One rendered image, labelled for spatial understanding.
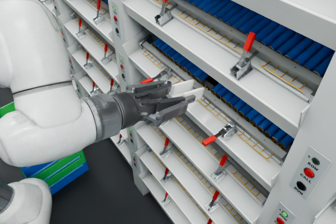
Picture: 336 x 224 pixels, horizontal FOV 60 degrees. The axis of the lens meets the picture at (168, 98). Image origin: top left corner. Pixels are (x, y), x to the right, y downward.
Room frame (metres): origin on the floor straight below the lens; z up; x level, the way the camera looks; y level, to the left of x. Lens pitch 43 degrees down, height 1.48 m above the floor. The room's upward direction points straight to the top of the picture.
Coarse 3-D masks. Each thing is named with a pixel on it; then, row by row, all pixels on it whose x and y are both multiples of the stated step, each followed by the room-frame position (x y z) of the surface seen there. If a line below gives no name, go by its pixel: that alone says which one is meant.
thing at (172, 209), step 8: (144, 176) 0.82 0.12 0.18; (152, 176) 0.81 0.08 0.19; (152, 184) 0.78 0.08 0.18; (160, 184) 0.77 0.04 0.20; (152, 192) 0.74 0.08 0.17; (160, 192) 0.73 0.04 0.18; (160, 200) 0.69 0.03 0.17; (168, 200) 0.68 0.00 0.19; (168, 208) 0.65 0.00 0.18; (176, 208) 0.65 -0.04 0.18; (176, 216) 0.61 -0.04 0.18; (184, 216) 0.61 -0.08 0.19
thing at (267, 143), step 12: (144, 48) 0.82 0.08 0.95; (168, 60) 0.72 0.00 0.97; (180, 72) 0.67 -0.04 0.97; (204, 96) 0.57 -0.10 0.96; (228, 108) 0.52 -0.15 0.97; (240, 120) 0.48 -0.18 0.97; (252, 132) 0.44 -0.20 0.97; (264, 144) 0.41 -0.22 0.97; (264, 156) 0.39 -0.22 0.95; (276, 156) 0.38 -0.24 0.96
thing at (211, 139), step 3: (225, 129) 0.46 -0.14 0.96; (219, 132) 0.45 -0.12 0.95; (222, 132) 0.45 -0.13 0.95; (225, 132) 0.46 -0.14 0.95; (213, 135) 0.44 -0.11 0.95; (216, 135) 0.45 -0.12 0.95; (219, 135) 0.45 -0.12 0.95; (207, 138) 0.43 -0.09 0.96; (210, 138) 0.43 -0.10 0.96; (213, 138) 0.43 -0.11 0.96; (204, 141) 0.42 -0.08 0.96; (207, 141) 0.42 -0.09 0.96; (210, 141) 0.43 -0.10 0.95; (204, 144) 0.42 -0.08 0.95; (207, 144) 0.42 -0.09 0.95
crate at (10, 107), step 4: (8, 104) 0.98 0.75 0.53; (12, 104) 1.00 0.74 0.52; (0, 108) 0.96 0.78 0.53; (4, 108) 0.97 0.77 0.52; (8, 108) 0.98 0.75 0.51; (12, 108) 0.99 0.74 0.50; (0, 112) 0.95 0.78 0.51; (4, 112) 0.96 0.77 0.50; (8, 112) 0.97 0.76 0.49; (0, 116) 0.95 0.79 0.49
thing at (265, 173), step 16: (144, 32) 0.85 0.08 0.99; (128, 48) 0.82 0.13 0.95; (144, 64) 0.76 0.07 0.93; (176, 80) 0.67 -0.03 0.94; (176, 96) 0.61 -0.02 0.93; (192, 112) 0.55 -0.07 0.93; (208, 112) 0.54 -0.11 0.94; (208, 128) 0.49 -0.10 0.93; (256, 128) 0.47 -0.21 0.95; (224, 144) 0.44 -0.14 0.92; (240, 144) 0.43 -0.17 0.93; (240, 160) 0.40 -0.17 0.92; (256, 160) 0.39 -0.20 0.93; (272, 160) 0.38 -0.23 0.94; (256, 176) 0.36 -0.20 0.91; (272, 176) 0.35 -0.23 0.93
